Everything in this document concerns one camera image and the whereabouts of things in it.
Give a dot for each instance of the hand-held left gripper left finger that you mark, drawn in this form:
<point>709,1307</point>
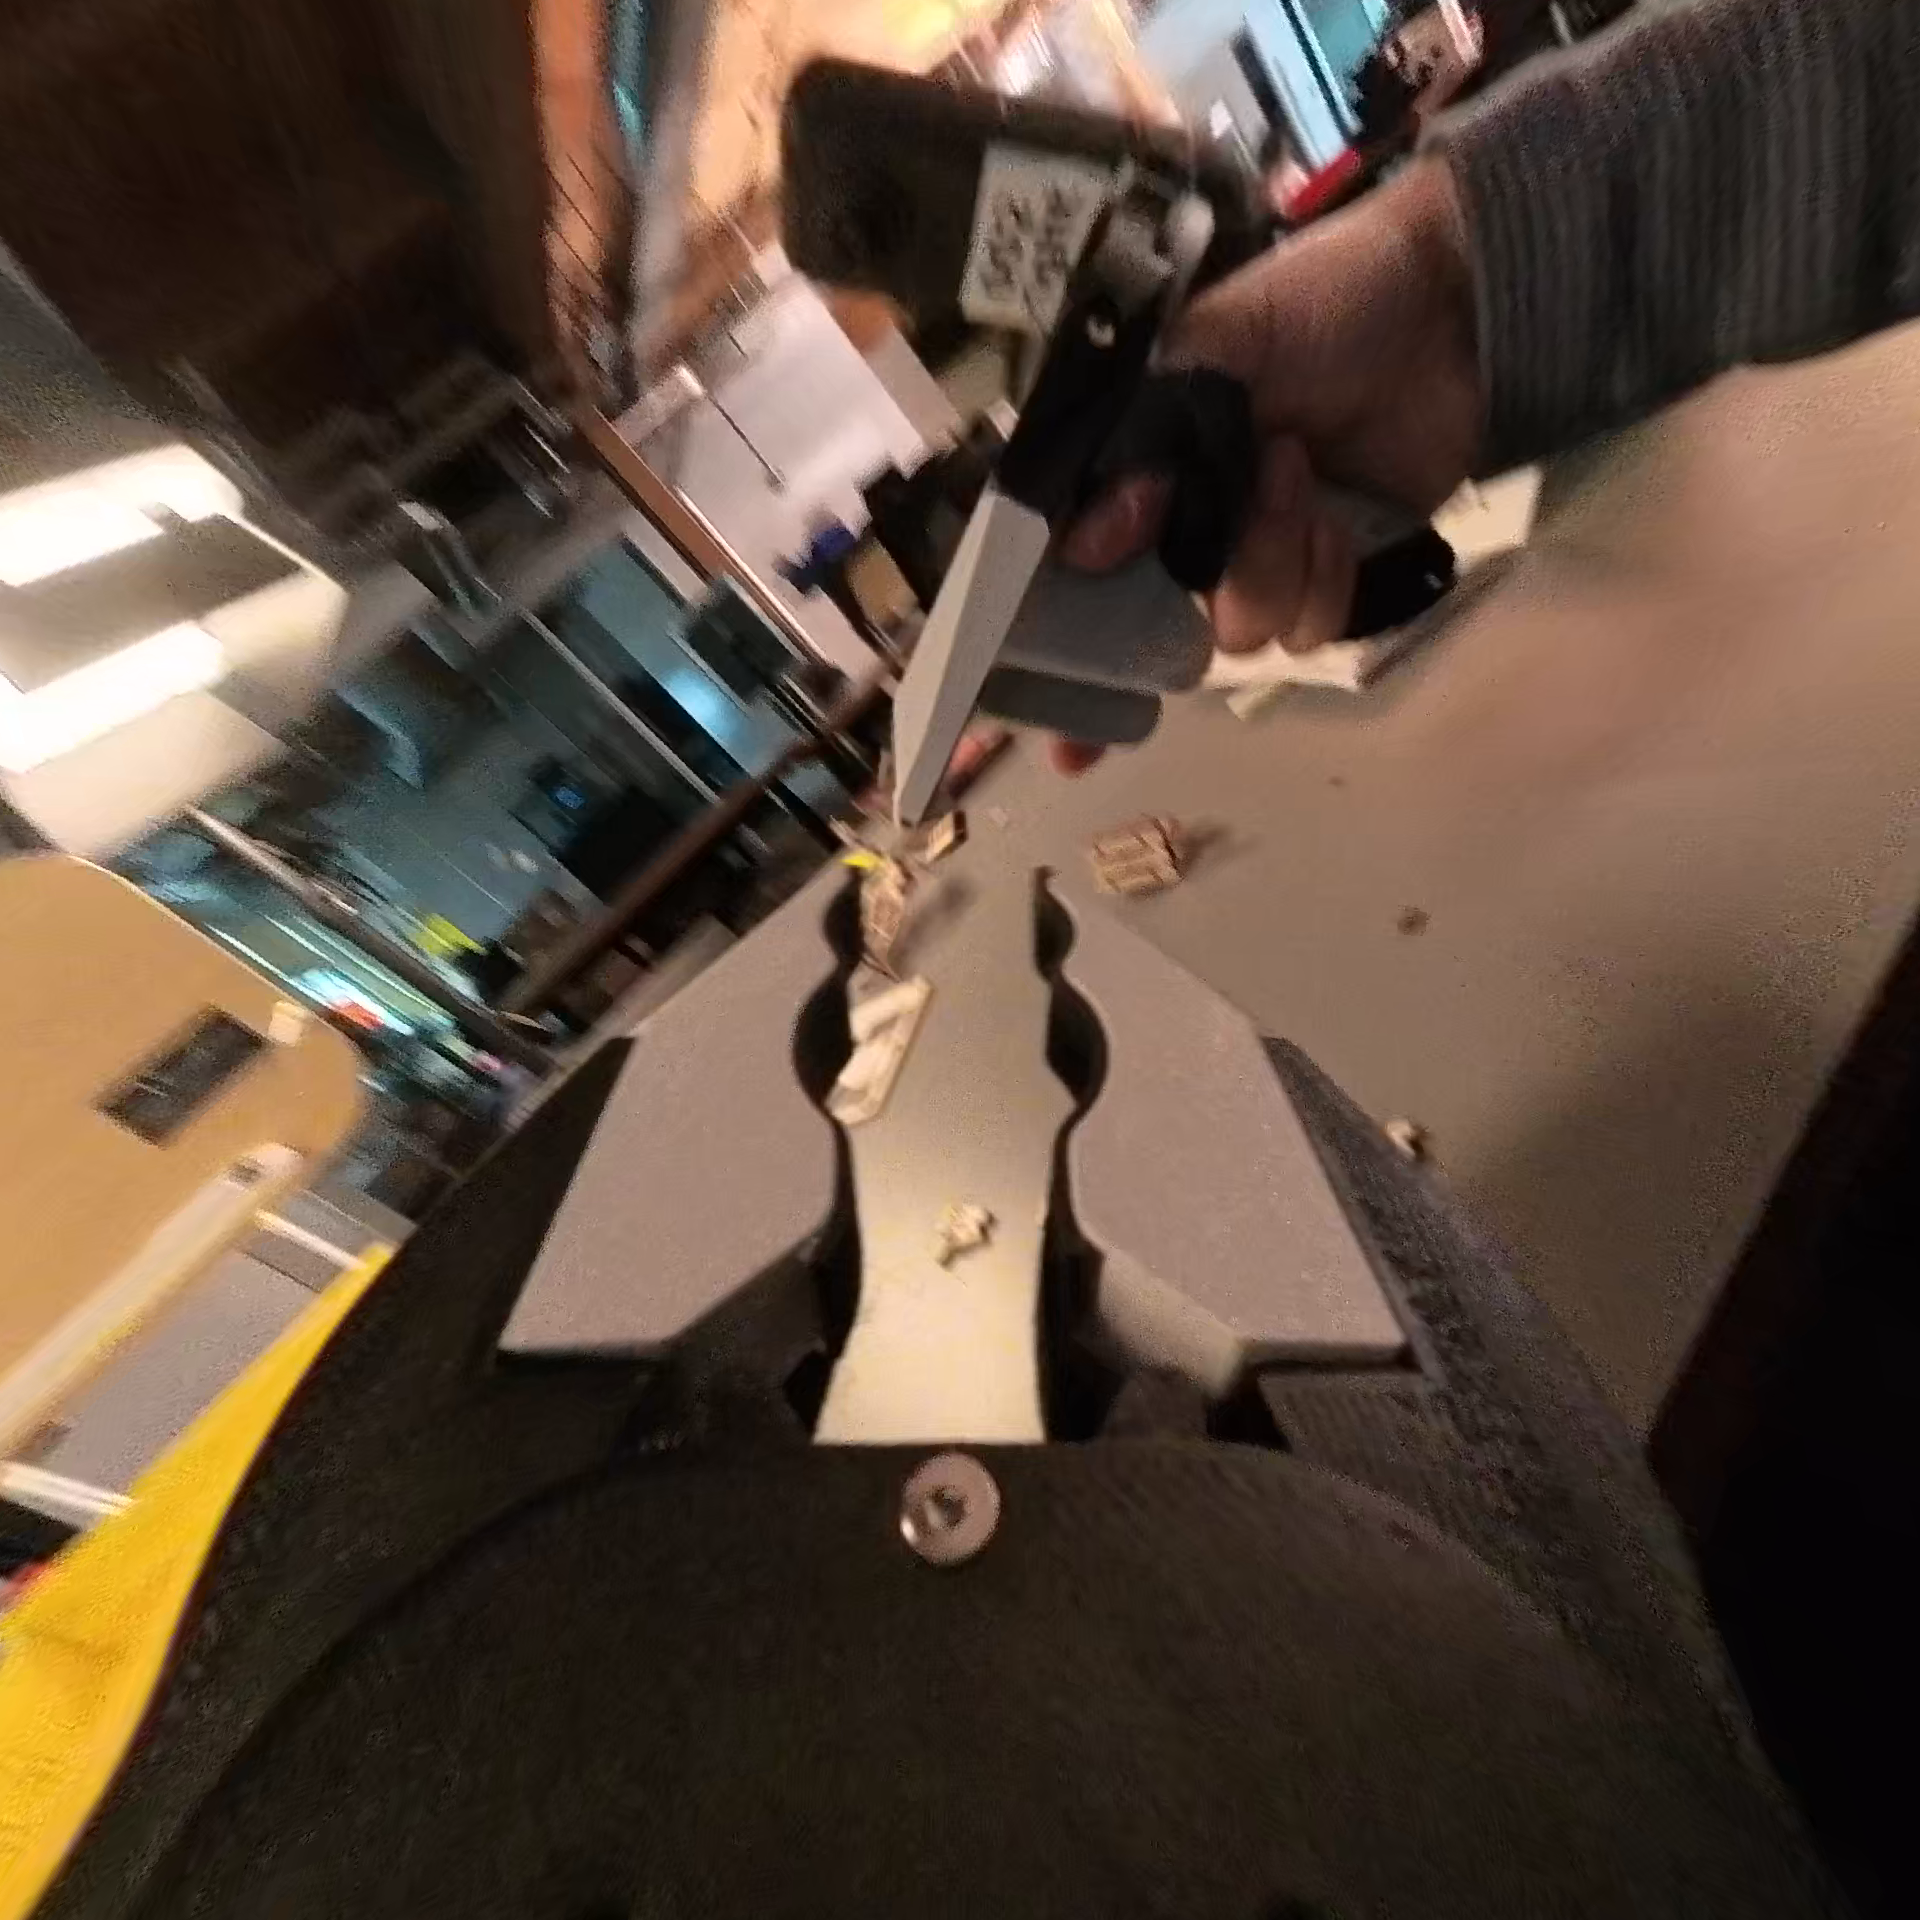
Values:
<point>675,1200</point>

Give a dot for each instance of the small wooden box model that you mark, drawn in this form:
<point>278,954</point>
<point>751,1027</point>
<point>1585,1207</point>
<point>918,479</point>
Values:
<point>1141,857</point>

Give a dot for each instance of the small wooden cat part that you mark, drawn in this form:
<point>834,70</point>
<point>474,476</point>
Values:
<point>882,1049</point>

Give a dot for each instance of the person's right forearm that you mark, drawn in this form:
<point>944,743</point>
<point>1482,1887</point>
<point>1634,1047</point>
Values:
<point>1682,196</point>

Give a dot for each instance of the person's right hand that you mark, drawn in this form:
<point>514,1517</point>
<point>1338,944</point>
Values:
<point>1337,362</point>

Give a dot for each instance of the ceiling light panel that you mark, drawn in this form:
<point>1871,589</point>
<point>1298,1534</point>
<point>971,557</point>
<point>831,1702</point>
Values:
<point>89,524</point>
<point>121,699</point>

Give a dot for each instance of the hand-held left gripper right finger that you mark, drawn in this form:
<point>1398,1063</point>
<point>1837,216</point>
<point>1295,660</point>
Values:
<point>1231,1200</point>

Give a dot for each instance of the yellow box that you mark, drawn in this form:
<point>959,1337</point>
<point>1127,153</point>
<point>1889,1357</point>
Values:
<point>105,1649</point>

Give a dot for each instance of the toothed wooden strip part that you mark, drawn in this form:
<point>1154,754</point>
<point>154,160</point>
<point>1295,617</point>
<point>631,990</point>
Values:
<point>942,839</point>

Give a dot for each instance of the beige panel with dark label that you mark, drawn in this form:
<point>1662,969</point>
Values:
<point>121,962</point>

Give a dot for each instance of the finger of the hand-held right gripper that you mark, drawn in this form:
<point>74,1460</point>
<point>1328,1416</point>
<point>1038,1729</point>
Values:
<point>967,630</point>

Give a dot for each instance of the white instruction booklet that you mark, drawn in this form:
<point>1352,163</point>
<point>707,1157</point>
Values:
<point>1291,686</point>

